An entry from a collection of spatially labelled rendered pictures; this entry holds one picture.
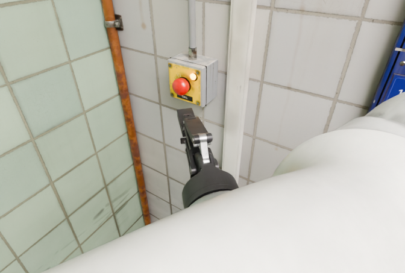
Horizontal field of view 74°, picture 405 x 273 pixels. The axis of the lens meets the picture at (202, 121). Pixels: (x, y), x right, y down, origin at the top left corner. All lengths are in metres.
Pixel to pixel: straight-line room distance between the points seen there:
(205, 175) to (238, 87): 0.33
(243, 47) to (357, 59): 0.21
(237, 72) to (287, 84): 0.11
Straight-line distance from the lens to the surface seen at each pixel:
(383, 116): 0.19
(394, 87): 0.54
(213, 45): 0.64
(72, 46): 0.78
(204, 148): 0.36
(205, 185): 0.33
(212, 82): 0.64
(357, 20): 0.54
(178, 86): 0.61
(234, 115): 0.66
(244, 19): 0.57
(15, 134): 0.77
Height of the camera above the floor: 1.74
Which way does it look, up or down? 34 degrees down
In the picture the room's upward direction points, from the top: straight up
